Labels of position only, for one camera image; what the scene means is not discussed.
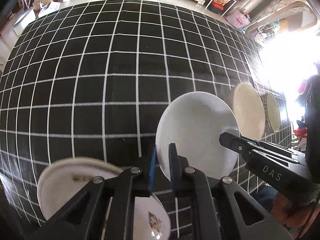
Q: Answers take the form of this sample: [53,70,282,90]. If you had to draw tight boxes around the white storage bin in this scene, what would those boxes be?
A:
[11,7,36,36]

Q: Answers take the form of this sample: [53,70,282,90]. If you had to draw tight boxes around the wooden framed standing mirror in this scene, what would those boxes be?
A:
[245,1,318,35]

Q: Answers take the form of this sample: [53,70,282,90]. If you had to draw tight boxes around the patterned rim ceramic bowl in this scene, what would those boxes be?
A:
[260,93,281,134]

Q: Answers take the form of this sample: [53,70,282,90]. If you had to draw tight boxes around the black white grid tablecloth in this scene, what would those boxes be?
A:
[1,0,291,239]

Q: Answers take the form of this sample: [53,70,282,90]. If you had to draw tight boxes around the cream white bowl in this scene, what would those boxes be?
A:
[232,83,265,140]

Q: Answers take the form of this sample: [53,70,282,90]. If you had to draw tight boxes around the pink tote bag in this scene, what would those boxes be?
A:
[226,9,250,29]

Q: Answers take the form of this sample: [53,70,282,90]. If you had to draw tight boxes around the person's right hand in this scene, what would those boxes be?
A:
[272,192,319,239]

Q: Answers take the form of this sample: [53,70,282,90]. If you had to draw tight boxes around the white bowl floral outside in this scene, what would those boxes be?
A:
[156,92,240,179]

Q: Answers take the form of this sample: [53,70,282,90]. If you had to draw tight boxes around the white plate bear cartoon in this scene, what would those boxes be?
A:
[36,157,171,239]

